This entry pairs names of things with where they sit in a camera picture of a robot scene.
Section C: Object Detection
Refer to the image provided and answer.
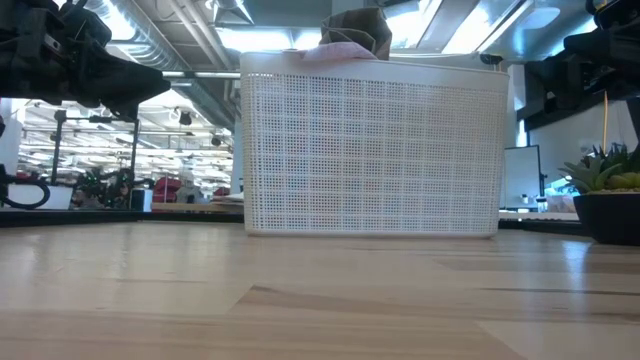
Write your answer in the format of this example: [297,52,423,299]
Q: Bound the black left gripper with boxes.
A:
[0,0,172,121]

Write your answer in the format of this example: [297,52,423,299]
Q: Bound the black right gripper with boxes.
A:
[523,0,640,120]

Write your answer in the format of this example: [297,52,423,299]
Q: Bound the beige khaki garment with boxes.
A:
[318,6,394,62]

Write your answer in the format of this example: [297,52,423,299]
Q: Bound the pink garment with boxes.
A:
[282,41,380,64]

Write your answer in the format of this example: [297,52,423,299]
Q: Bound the white screen panel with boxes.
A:
[501,144,542,210]

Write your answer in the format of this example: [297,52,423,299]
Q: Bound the red background cart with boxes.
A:
[151,176,185,205]

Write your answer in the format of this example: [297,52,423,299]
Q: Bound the white box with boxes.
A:
[0,183,75,211]

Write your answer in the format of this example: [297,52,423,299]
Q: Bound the potted succulent in black pot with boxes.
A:
[558,141,640,247]

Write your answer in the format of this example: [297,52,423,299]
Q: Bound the white woven plastic laundry basket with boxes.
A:
[239,49,511,239]

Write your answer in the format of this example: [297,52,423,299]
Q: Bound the background black stand frame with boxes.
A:
[49,108,142,212]

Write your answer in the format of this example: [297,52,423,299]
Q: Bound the black aluminium table frame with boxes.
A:
[0,208,594,237]

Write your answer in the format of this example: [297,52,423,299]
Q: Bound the black cable loop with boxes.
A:
[0,176,52,211]

